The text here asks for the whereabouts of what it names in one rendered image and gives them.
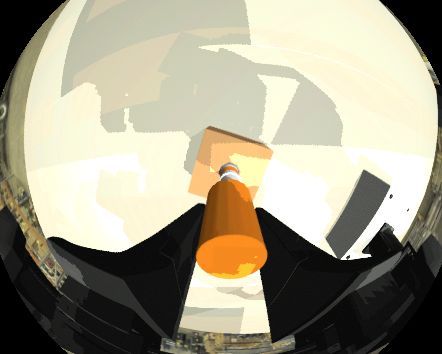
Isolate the tan wooden block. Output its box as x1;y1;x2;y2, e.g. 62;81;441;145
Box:
188;126;274;201

